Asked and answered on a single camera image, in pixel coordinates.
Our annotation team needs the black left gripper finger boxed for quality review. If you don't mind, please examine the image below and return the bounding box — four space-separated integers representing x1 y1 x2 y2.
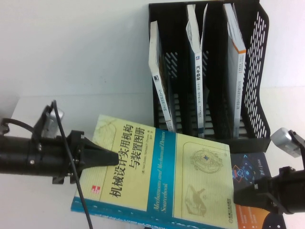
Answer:
82 140 120 171

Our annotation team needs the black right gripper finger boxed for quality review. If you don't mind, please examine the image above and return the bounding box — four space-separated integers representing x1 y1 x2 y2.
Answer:
233 178 271 205

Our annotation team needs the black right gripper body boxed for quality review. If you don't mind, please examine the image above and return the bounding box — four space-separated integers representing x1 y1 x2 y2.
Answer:
269 167 305 215

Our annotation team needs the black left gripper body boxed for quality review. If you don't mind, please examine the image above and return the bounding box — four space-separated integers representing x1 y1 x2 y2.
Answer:
51 130 84 186

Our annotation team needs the pale yellow mechanical design book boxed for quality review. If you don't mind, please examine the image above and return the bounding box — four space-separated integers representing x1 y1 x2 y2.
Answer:
70 114 239 229

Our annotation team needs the dark robot ROS book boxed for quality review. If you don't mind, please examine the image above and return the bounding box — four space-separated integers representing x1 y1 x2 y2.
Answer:
230 152 286 229

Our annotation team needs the white-spined thin book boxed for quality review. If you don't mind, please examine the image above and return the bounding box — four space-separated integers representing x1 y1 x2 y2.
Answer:
148 20 178 133

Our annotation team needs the white book with orange stripe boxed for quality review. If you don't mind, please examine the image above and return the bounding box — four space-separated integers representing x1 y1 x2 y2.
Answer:
223 3 247 139

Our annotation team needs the blue and white spined book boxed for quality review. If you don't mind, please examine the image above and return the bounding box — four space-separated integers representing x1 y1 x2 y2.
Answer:
185 3 208 139

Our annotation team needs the black plastic book stand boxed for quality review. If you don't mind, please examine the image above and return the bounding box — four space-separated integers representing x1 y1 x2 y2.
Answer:
148 0 273 153

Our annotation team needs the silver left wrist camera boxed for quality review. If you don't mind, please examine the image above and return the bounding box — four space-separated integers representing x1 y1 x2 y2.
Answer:
44 108 65 139

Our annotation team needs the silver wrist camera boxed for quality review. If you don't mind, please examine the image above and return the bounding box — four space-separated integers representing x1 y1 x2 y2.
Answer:
270 127 301 158
44 108 65 139

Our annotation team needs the black left camera bracket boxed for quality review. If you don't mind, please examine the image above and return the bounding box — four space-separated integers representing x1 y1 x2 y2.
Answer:
32 101 59 146

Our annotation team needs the black camera bracket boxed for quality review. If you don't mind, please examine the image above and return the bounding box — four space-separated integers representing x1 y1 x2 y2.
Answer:
288 130 305 156
32 101 59 146

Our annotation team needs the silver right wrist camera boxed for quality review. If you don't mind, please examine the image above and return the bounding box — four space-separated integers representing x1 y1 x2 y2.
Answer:
270 127 301 158

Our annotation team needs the black right camera bracket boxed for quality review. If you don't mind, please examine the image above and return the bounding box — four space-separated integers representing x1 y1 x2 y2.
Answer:
288 130 305 156

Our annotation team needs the black camera cable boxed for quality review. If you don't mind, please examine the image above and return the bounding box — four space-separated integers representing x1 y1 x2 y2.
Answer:
0 99 94 229

